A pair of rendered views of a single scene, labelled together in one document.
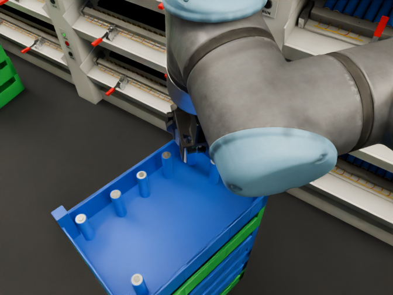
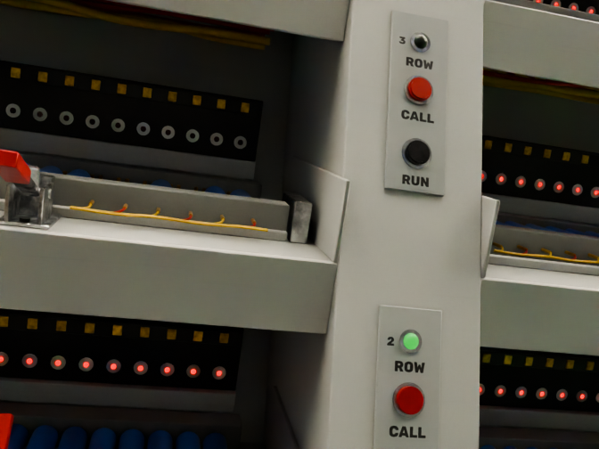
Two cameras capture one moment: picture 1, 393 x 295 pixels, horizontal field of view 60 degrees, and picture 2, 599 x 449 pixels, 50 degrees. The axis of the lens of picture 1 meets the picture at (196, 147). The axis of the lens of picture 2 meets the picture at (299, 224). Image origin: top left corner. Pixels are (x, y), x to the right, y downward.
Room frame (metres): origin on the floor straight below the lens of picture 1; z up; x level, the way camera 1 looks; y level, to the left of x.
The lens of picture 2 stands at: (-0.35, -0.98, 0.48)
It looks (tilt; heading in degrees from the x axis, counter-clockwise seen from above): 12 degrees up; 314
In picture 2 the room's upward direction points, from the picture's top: 4 degrees clockwise
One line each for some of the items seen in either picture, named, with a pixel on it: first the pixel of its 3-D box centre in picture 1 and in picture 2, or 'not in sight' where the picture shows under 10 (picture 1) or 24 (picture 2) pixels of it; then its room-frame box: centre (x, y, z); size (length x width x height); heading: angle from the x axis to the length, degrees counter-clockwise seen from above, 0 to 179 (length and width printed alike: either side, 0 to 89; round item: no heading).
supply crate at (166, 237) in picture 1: (167, 208); not in sight; (0.28, 0.05, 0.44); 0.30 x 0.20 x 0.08; 133
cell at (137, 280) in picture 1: (139, 285); not in sight; (0.16, 0.08, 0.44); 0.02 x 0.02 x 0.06
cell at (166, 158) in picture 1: (167, 165); not in sight; (0.37, 0.05, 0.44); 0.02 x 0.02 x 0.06
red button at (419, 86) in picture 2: not in sight; (417, 91); (-0.13, -1.31, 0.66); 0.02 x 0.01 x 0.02; 57
